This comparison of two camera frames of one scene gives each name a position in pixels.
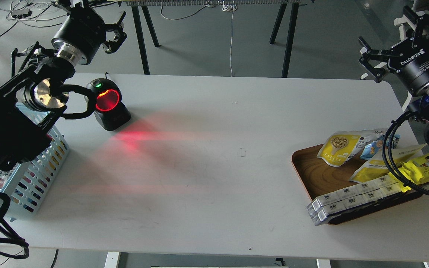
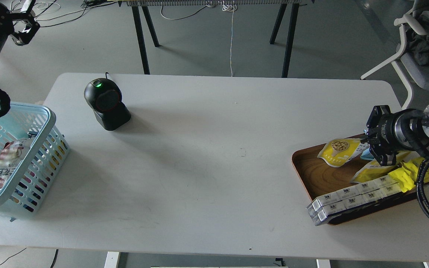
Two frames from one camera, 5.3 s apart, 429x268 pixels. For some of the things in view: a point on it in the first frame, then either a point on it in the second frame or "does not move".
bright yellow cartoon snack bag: x=428 y=166 does not move
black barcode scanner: x=111 y=112 does not move
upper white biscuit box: x=371 y=185 does not move
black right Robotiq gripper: x=421 y=60 → x=395 y=132
